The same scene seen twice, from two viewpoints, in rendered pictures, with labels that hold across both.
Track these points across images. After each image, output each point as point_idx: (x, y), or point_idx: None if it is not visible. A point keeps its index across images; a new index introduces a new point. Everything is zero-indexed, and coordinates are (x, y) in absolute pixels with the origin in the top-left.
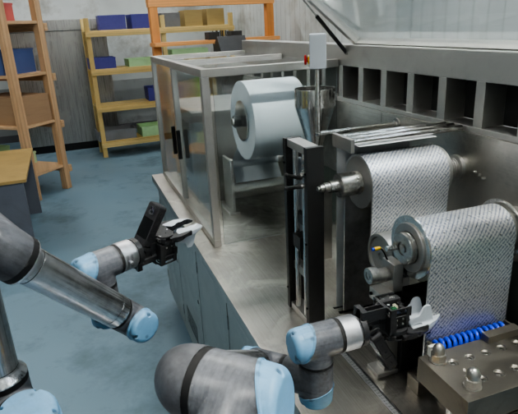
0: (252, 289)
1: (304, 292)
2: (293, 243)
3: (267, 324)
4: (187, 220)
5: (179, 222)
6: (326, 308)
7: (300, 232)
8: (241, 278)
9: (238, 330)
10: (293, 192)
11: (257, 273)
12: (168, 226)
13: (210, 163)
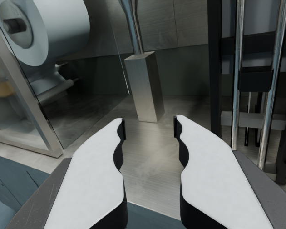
0: (153, 177)
1: (265, 146)
2: (243, 88)
3: None
4: (123, 126)
5: (117, 146)
6: (242, 150)
7: (248, 69)
8: (124, 172)
9: (156, 228)
10: (220, 10)
11: (131, 156)
12: (106, 215)
13: (9, 63)
